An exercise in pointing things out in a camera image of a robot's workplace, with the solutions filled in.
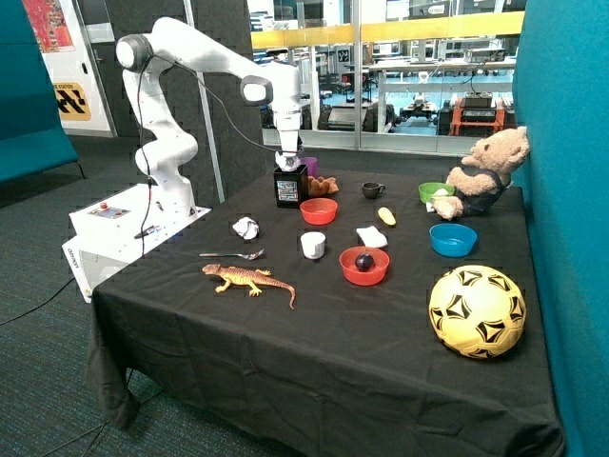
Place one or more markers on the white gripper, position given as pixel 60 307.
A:
pixel 290 141

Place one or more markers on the paper ball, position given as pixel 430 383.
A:
pixel 287 161
pixel 246 228

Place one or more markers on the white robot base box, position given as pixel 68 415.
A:
pixel 118 230

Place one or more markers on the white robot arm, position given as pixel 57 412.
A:
pixel 172 43

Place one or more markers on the purple plastic cup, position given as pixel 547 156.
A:
pixel 312 165

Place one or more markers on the black square bin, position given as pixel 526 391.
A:
pixel 291 187

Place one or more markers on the small brown plush toy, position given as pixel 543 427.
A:
pixel 319 186

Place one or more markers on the red bowl near bin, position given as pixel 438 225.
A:
pixel 319 211

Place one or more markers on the black coffee cup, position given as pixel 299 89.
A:
pixel 372 190

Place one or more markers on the white mug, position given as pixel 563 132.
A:
pixel 313 245

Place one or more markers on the yellow toy banana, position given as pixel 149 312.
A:
pixel 387 216

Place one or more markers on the metal spoon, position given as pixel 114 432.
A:
pixel 247 256

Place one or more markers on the white folded cloth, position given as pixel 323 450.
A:
pixel 372 237

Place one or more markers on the dark purple plum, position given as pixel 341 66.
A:
pixel 364 261

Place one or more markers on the green plastic bowl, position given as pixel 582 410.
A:
pixel 430 190

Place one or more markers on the orange toy lizard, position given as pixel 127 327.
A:
pixel 252 278

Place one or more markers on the red bowl with plum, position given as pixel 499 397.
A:
pixel 369 277

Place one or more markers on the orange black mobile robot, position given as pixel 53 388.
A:
pixel 477 114

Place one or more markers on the blue plastic bowl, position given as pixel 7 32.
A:
pixel 452 240

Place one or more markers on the brown teddy bear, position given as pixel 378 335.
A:
pixel 484 175

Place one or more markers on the black tablecloth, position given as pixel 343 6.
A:
pixel 350 371

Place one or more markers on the teal sofa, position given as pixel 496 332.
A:
pixel 32 137

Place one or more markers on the yellow black soccer ball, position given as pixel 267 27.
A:
pixel 477 311

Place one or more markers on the yellow black wall sign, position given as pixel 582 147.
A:
pixel 72 102

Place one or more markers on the red wall poster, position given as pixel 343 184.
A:
pixel 49 25

